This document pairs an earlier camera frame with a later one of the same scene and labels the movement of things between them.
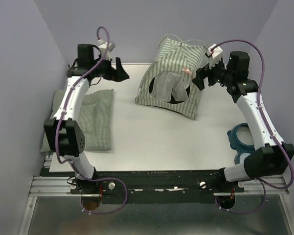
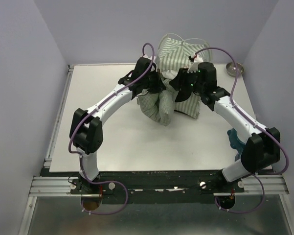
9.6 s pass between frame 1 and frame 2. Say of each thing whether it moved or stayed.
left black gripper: moved
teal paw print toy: stayed
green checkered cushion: moved
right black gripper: moved
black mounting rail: stayed
